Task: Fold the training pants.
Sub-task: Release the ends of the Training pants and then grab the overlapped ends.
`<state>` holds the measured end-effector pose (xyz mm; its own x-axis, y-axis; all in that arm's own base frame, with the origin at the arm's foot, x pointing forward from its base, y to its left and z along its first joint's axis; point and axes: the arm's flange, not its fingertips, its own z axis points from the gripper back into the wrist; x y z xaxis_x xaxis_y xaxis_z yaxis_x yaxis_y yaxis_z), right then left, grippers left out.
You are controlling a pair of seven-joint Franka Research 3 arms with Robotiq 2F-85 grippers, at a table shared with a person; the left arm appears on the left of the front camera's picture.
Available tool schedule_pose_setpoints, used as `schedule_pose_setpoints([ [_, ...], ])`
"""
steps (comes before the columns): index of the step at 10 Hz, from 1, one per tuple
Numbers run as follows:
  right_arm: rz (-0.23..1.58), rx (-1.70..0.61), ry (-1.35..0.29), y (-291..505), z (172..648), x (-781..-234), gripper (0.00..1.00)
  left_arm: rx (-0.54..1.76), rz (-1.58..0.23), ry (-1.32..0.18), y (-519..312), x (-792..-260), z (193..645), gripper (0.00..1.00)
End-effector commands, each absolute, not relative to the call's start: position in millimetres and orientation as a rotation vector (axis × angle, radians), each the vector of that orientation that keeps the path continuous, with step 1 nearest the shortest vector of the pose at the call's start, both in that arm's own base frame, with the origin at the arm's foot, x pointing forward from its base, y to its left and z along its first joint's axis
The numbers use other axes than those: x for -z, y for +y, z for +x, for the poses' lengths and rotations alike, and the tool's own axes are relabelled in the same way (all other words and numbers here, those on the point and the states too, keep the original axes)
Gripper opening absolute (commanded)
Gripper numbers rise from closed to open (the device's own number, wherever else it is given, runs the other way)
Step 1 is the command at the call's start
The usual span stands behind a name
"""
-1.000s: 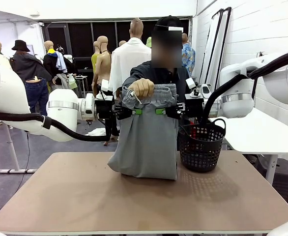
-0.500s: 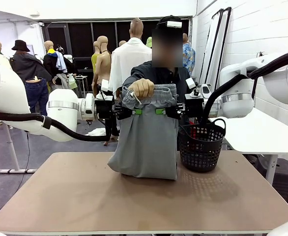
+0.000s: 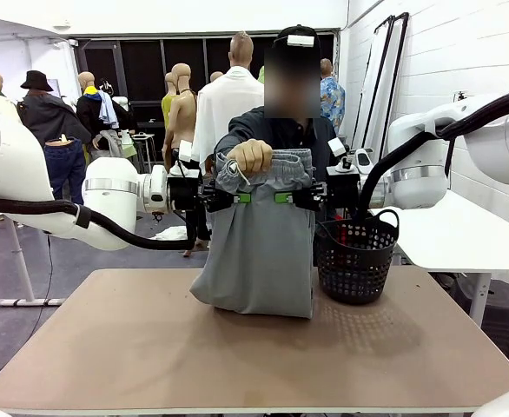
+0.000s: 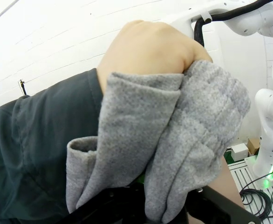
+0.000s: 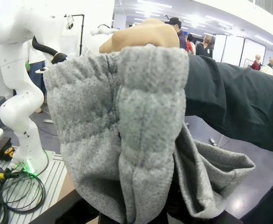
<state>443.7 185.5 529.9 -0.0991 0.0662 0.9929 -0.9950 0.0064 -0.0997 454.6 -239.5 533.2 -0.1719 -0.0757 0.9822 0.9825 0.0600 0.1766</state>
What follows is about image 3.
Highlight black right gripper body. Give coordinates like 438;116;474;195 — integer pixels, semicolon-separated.
315;171;361;214

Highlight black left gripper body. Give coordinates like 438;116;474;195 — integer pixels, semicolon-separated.
167;173;215;214

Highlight grey shorts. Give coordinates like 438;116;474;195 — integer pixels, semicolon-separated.
188;147;317;321

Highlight person's right forearm dark sleeve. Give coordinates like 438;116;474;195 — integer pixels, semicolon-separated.
214;131;256;157

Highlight person's right hand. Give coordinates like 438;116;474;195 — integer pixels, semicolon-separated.
225;139;274;175

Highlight white cloth on floor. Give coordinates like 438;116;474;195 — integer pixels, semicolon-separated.
149;225;191;242

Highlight person in dark jacket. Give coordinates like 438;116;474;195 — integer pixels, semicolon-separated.
214;45;347;267

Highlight small white metal work table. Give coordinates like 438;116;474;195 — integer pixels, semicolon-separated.
129;131;158;175

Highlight bare mannequin in black trousers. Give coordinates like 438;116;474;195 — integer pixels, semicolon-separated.
162;63;211;258

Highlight mannequin in white shirt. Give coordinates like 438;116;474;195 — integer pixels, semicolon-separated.
188;30;267;175

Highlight black perforated plastic basket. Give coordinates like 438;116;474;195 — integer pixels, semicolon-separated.
314;208;401;306

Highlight mannequin in grey jacket jeans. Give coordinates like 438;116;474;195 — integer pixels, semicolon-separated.
90;129;126;160

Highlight mannequin in yellow top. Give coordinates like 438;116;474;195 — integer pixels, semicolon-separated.
162;72;180;131

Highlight figure in blue floral shirt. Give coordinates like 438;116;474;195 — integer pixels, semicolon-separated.
319;58;347;136

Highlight light blue hanging shirt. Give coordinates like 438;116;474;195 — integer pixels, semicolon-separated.
97;89;120;130

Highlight black framed white panel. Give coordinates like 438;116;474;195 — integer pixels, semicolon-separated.
383;11;411;131
352;15;397;151

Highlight blue jeans half form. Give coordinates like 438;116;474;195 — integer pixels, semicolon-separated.
43;135;88;206

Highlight mannequin in black yellow jacket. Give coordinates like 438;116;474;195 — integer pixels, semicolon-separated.
76;71;136;147

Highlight large white table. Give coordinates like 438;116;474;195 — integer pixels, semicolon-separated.
369;189;509;328

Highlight mannequin in dark coat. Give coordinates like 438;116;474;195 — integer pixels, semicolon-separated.
17;89;93;151

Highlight black baseball cap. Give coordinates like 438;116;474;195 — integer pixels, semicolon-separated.
273;24;322;50

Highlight black bucket hat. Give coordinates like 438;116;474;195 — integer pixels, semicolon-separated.
20;69;55;93

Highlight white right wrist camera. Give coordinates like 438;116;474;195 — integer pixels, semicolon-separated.
327;137;354;173

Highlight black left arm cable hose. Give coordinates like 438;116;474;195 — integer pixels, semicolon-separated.
0;194;197;253

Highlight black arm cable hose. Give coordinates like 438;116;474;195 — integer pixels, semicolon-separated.
356;85;509;225
0;194;197;253

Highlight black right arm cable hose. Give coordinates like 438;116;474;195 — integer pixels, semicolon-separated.
356;85;509;225

